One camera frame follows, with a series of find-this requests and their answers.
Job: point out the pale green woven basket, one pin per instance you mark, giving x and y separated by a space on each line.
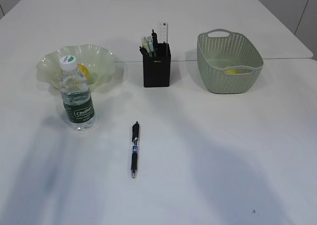
220 48

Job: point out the pale green wavy plate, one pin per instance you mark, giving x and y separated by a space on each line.
98 61

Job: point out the yellow utility knife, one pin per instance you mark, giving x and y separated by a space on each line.
144 44

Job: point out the clear plastic ruler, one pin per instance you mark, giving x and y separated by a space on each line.
162 32

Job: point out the black square pen holder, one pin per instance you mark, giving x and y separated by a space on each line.
156 69

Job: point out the yellow pear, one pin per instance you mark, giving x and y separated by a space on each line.
84 71

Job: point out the green utility knife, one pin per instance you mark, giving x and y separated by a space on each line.
150 45

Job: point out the clear water bottle green label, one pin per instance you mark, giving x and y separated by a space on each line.
76 94

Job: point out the black pen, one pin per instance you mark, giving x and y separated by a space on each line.
143 51
155 41
135 140

